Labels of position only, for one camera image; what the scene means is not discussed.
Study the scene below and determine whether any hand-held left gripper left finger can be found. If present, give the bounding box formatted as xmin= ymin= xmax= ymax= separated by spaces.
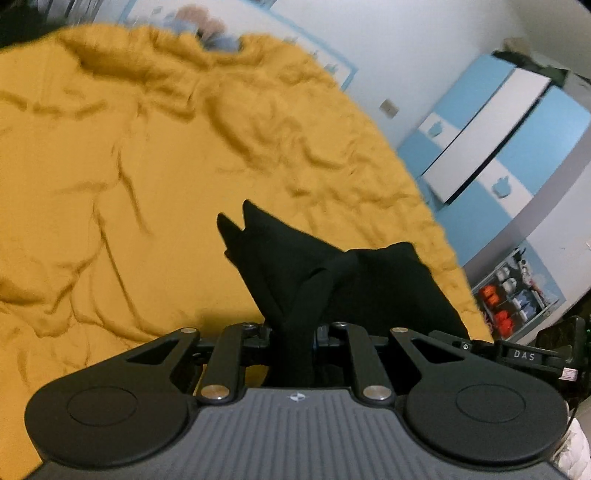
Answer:
xmin=124 ymin=322 xmax=278 ymax=403

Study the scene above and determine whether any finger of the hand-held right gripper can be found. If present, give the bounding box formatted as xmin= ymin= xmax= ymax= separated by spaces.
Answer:
xmin=428 ymin=329 xmax=500 ymax=361

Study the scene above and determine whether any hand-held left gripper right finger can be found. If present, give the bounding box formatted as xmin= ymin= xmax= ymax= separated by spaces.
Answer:
xmin=315 ymin=320 xmax=465 ymax=403

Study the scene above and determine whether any black garment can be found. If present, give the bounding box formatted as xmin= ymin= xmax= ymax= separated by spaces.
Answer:
xmin=216 ymin=198 xmax=495 ymax=389

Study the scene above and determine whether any white quilted cloth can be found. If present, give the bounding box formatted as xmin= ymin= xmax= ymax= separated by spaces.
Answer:
xmin=551 ymin=413 xmax=591 ymax=480

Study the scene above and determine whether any yellow blanket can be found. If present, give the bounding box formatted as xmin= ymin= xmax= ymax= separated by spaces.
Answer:
xmin=0 ymin=24 xmax=496 ymax=480

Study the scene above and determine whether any blue and white wardrobe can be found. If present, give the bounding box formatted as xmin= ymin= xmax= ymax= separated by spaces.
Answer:
xmin=396 ymin=53 xmax=591 ymax=219

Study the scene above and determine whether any dark green bag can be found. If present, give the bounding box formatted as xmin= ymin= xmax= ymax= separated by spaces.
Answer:
xmin=492 ymin=37 xmax=575 ymax=86

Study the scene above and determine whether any white blue-edged headboard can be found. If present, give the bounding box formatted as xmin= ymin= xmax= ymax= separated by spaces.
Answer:
xmin=119 ymin=0 xmax=360 ymax=89

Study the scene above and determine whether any plush pillow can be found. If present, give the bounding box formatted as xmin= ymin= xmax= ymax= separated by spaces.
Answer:
xmin=174 ymin=4 xmax=243 ymax=52

